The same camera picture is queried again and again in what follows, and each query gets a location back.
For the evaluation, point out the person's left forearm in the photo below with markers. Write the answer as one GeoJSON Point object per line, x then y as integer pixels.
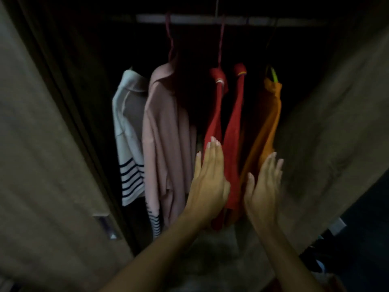
{"type": "Point", "coordinates": [152, 261]}

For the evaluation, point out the white wall socket plate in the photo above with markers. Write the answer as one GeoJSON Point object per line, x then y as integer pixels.
{"type": "Point", "coordinates": [337, 226]}

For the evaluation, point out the pink shirt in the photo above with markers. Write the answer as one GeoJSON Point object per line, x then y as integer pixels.
{"type": "Point", "coordinates": [167, 142]}

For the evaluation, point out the person's right hand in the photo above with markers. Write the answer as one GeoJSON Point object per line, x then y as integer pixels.
{"type": "Point", "coordinates": [264, 197]}

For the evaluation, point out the green hanger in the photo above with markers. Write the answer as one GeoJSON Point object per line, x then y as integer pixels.
{"type": "Point", "coordinates": [273, 74]}

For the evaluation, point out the wooden wardrobe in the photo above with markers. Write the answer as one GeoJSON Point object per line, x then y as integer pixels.
{"type": "Point", "coordinates": [45, 149]}

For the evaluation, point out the white navy striped shirt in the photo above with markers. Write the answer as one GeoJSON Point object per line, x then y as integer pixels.
{"type": "Point", "coordinates": [129, 127]}

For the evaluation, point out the person's left hand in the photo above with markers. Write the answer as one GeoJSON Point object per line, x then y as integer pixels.
{"type": "Point", "coordinates": [209, 188]}

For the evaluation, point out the red polo shirt white trim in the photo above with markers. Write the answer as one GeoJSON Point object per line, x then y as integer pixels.
{"type": "Point", "coordinates": [215, 112]}

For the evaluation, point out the orange shirt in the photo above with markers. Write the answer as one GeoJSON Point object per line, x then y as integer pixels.
{"type": "Point", "coordinates": [267, 118]}

